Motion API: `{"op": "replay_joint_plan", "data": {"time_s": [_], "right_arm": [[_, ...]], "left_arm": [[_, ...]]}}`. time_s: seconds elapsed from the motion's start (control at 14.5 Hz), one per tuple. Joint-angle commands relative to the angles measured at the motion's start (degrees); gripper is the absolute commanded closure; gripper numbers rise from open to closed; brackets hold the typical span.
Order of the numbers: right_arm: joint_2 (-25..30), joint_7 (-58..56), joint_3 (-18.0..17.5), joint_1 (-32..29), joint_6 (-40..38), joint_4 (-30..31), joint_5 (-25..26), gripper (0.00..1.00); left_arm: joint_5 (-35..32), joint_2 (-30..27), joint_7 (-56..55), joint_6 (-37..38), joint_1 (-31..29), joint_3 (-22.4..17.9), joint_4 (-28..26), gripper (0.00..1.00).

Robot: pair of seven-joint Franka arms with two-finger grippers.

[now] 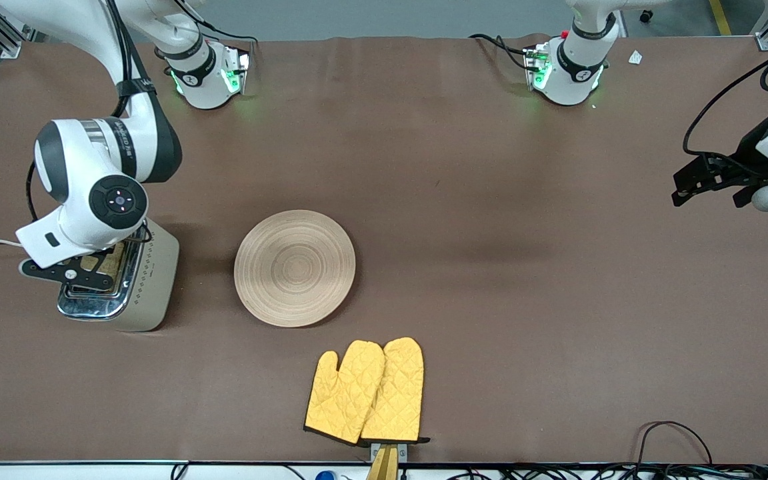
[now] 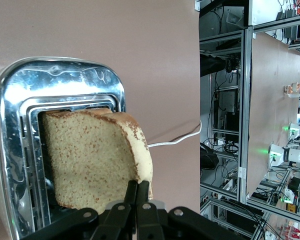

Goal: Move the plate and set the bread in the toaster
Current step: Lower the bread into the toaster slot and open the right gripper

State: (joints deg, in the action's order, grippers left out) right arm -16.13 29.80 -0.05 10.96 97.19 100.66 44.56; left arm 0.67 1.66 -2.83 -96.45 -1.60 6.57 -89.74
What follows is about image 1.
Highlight slice of brown bread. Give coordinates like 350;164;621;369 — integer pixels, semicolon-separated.
79;248;125;284

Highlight round wooden plate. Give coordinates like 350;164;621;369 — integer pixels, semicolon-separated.
234;210;357;329

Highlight silver two-slot toaster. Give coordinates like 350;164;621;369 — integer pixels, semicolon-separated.
57;220;181;333

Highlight table cover mat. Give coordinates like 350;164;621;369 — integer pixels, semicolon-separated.
0;33;768;464

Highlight yellow quilted oven mitt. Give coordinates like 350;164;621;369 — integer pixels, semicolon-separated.
304;340;386;446
361;337;430;446

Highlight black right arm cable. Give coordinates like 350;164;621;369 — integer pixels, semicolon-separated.
24;0;159;224

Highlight looped black cable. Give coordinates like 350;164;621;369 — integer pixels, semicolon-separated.
634;421;715;467

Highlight black arm base cable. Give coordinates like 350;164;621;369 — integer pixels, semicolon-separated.
469;33;533;72

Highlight tangled black cables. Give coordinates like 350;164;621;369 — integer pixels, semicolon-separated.
451;463;768;480

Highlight grey metal bracket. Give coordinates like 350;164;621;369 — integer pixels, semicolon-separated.
369;441;409;462

